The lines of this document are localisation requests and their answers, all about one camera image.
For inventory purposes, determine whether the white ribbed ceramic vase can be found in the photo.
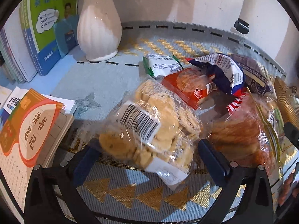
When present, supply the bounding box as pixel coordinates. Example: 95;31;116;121
77;0;122;62

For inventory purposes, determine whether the green white snack packet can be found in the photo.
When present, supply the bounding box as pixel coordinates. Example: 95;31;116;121
142;54;184;79

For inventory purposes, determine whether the orange notebook lying flat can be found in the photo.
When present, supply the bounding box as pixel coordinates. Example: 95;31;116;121
1;87;76;210

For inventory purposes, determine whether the clear bag of crackers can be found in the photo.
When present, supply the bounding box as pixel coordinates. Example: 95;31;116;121
99;79;202;191

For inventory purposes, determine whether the red striped bread bag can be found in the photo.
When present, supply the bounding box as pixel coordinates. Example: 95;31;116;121
226;88;247;115

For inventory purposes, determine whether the white lamp pole black clamp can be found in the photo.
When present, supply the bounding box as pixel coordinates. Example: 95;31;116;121
230;0;250;37

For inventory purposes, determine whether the person's right hand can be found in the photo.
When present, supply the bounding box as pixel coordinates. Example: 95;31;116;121
278;173;298;206

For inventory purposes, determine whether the blue white snack bag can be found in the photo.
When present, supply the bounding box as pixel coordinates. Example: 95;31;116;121
187;53;245;97

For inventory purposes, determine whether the red wrapped round bun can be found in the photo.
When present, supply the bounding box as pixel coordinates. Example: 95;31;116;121
161;68;218;110

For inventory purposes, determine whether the green blue upright book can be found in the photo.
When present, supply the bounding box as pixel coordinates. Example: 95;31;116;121
20;0;79;75

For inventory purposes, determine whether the sliced bread loaf bag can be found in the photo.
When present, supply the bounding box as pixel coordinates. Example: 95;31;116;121
208;92;282;183

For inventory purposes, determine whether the purple white snack bag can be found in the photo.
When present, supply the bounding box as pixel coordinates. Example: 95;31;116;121
229;54;275;95

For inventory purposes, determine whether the stack of upright white books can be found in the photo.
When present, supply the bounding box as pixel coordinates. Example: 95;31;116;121
1;5;37;83

